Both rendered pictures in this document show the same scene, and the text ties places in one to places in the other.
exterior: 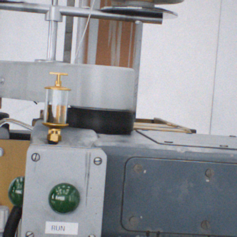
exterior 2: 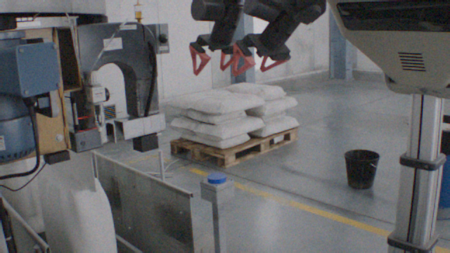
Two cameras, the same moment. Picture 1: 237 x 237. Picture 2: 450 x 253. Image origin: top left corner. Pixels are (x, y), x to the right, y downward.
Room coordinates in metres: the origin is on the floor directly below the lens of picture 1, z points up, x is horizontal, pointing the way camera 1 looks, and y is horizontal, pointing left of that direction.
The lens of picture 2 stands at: (1.20, 1.15, 1.31)
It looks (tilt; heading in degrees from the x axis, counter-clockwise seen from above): 14 degrees down; 233
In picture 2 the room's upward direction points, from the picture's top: 3 degrees counter-clockwise
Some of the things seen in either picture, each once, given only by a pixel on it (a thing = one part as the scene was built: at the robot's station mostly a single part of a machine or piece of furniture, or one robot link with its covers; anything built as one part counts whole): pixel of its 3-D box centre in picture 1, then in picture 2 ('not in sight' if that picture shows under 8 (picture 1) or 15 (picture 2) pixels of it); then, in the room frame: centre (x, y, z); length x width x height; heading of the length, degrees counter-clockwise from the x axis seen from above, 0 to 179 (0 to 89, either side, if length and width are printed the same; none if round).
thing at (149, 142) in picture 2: not in sight; (149, 140); (0.67, 0.06, 0.98); 0.09 x 0.05 x 0.05; 6
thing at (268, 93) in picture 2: not in sight; (253, 91); (-1.82, -2.30, 0.56); 0.67 x 0.43 x 0.15; 96
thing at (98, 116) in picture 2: not in sight; (98, 115); (0.85, 0.15, 1.11); 0.03 x 0.03 x 0.06
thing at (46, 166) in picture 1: (63, 193); (155, 39); (0.61, 0.05, 1.29); 0.08 x 0.05 x 0.09; 96
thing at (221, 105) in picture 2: not in sight; (230, 102); (-1.24, -1.99, 0.56); 0.66 x 0.42 x 0.15; 6
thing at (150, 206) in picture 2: not in sight; (122, 203); (0.55, -0.52, 0.54); 1.05 x 0.02 x 0.41; 96
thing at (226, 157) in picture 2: not in sight; (235, 140); (-1.50, -2.24, 0.07); 1.20 x 0.82 x 0.14; 8
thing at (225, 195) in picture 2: not in sight; (216, 189); (0.50, 0.17, 0.81); 0.08 x 0.08 x 0.06; 6
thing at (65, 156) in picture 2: not in sight; (56, 156); (0.96, 0.10, 1.01); 0.06 x 0.04 x 0.02; 6
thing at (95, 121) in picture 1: (98, 120); (92, 20); (0.80, 0.03, 1.35); 0.09 x 0.09 x 0.03
